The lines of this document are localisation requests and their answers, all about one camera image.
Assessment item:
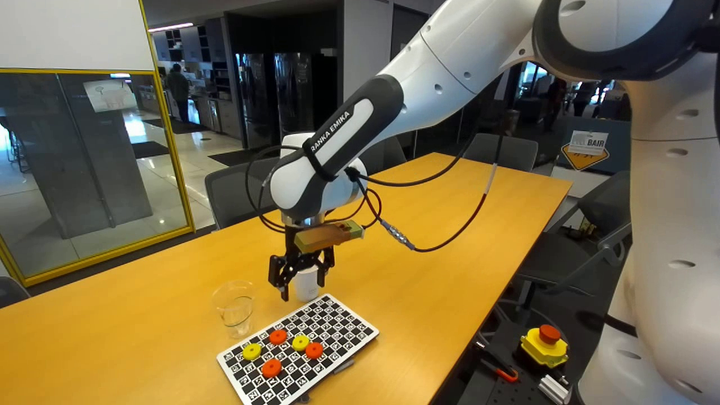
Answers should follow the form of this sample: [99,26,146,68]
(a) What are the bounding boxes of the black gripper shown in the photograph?
[265,222,337,304]

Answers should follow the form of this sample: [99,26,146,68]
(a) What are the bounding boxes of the white paper cup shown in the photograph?
[291,265,325,304]

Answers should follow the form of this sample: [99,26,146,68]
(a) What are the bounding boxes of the clear plastic cup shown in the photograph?
[212,278,258,338]

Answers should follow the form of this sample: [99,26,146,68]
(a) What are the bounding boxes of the black white checkerboard marker board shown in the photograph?
[214,293,381,405]

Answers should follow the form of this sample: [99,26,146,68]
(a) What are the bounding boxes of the dark grey office chair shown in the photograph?
[202,156,283,229]
[469,130,543,173]
[515,173,632,310]

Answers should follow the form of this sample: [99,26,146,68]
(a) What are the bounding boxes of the black glass door cabinets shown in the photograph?
[222,8,340,171]

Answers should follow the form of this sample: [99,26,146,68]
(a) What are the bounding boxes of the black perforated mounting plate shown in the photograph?
[430,295,604,405]

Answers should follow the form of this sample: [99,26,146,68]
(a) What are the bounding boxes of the person in dark jacket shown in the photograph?
[165,63,194,125]

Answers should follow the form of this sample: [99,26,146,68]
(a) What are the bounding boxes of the yellow framed glass partition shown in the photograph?
[0,0,199,291]

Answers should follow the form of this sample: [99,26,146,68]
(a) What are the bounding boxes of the yellow red emergency stop button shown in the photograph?
[517,321,571,372]

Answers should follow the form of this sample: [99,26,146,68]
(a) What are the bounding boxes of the yellow and white sign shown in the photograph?
[561,128,612,173]

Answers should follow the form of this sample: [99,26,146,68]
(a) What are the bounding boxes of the black cable with silver connector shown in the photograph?
[352,142,504,255]

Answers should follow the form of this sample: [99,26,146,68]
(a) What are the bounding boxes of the black looped cable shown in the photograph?
[243,137,475,236]

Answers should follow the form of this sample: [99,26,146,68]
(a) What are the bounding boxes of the black clamp with orange handle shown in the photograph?
[472,339,524,386]

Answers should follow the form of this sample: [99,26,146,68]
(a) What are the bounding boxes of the silver metal bracket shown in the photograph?
[537,372,577,405]

